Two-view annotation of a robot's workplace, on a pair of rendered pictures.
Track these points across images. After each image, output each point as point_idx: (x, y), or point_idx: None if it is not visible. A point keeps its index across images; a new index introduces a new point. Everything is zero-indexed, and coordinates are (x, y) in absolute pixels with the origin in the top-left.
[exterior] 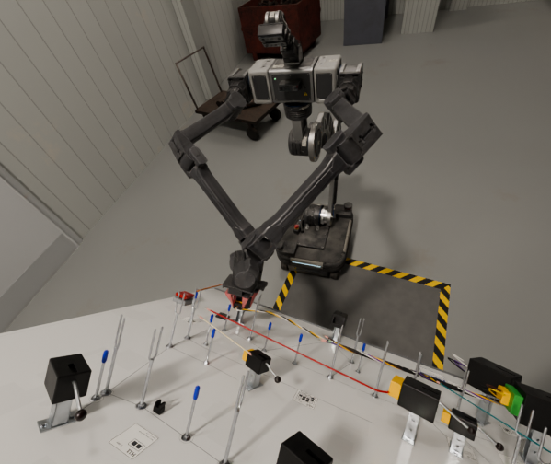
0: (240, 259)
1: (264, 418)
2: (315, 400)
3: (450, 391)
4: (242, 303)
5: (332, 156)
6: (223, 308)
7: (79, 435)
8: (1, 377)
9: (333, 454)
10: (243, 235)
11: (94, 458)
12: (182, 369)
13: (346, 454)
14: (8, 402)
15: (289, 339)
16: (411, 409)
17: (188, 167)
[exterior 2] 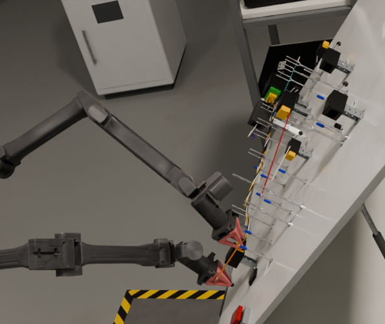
0: (205, 191)
1: (324, 125)
2: (306, 141)
3: (271, 156)
4: (240, 229)
5: (113, 117)
6: (240, 303)
7: (360, 108)
8: (357, 156)
9: None
10: (157, 247)
11: (363, 94)
12: (315, 172)
13: (325, 101)
14: (363, 131)
15: (261, 229)
16: (293, 102)
17: (74, 258)
